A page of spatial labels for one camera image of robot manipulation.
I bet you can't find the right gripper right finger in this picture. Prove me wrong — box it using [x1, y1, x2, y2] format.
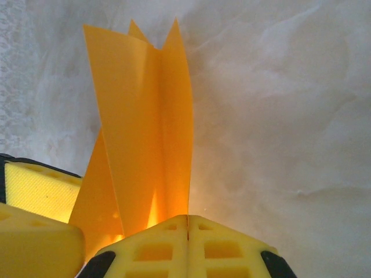
[187, 214, 299, 278]

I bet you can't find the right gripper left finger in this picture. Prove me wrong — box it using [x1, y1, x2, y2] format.
[75, 214, 189, 278]

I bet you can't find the orange paper sheet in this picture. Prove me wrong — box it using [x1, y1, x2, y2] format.
[68, 16, 194, 263]

